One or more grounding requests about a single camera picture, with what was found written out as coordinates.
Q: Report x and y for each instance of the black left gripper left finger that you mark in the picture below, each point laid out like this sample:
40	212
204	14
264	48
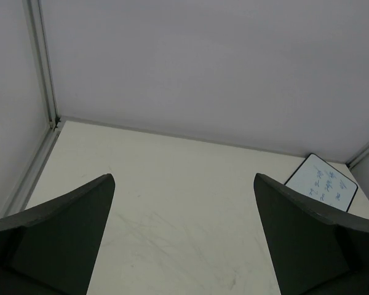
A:
52	248

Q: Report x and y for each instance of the left table edge rail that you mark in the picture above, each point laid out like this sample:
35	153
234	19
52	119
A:
24	188

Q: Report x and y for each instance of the left aluminium corner post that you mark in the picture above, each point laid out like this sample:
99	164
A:
37	34

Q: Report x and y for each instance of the aluminium corner post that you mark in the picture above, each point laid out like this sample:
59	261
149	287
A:
37	34
358	157

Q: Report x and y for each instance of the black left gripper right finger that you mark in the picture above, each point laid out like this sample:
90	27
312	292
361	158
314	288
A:
314	248

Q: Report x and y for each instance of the right aluminium corner post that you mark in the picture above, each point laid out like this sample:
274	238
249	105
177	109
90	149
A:
358	157

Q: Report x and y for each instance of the small black-framed whiteboard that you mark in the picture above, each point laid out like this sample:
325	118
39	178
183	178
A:
320	181

